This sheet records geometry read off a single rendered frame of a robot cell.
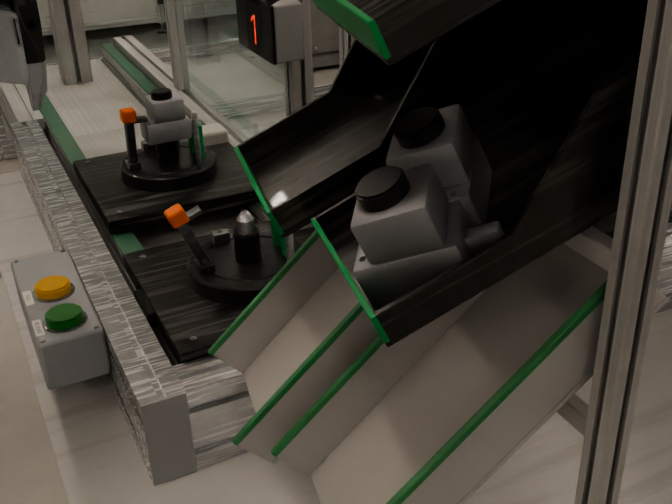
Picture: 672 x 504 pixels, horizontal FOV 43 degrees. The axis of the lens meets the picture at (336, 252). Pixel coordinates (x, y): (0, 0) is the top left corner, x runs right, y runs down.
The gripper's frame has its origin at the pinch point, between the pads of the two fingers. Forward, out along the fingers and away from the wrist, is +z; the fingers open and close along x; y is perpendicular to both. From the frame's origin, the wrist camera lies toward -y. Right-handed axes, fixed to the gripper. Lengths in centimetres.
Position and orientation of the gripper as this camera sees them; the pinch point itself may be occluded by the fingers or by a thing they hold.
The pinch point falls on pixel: (41, 93)
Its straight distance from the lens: 81.1
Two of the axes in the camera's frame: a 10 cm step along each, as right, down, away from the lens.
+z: 0.2, 8.8, 4.8
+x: 4.4, 4.2, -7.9
